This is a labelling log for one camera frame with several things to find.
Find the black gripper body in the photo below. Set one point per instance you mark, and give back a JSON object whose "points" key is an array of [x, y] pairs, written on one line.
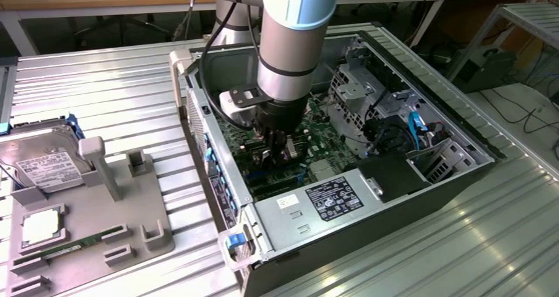
{"points": [[281, 115]]}

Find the graphics card with metal bracket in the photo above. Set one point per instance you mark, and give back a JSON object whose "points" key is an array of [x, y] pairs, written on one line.
{"points": [[295, 148]]}

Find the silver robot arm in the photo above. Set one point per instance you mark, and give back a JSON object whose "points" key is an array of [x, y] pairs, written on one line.
{"points": [[288, 48]]}

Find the green motherboard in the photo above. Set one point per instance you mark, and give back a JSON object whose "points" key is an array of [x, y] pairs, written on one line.
{"points": [[327, 140]]}

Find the silver drive cage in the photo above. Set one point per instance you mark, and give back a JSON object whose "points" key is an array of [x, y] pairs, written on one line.
{"points": [[349, 91]]}

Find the silver chipset heatsink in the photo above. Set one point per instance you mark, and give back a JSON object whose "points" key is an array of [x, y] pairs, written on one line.
{"points": [[323, 170]]}

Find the blue expansion slot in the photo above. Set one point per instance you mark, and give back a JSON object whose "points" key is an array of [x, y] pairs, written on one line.
{"points": [[253, 178]]}

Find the long black expansion slot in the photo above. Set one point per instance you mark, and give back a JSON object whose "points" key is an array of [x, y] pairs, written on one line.
{"points": [[279, 191], [275, 184]]}

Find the silver power supply unit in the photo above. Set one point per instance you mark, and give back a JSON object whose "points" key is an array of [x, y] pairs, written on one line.
{"points": [[279, 225]]}

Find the blue case latch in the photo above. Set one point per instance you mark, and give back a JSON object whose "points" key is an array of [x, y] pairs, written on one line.
{"points": [[235, 240]]}

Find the silver disk bay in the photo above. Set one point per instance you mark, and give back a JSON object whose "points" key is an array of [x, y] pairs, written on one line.
{"points": [[440, 166]]}

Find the open black PC case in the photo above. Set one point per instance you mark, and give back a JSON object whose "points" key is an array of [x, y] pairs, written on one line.
{"points": [[349, 244]]}

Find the black box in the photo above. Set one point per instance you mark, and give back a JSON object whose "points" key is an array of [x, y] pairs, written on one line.
{"points": [[484, 71]]}

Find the grey parts rack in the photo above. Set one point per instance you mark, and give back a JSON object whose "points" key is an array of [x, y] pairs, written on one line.
{"points": [[87, 218]]}

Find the silver hard disk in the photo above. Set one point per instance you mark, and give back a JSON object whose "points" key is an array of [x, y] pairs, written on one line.
{"points": [[38, 153]]}

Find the green RAM stick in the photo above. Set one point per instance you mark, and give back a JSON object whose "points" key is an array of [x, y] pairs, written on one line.
{"points": [[83, 243]]}

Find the silver CPU chip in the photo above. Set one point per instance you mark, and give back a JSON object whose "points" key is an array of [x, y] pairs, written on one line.
{"points": [[40, 226]]}

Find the metal slat table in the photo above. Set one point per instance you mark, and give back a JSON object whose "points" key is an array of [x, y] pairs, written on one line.
{"points": [[535, 17]]}

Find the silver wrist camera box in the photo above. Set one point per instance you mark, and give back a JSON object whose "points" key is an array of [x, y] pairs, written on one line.
{"points": [[233, 109]]}

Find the grey metal frame post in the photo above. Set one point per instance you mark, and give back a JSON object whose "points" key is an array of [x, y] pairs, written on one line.
{"points": [[6, 91]]}

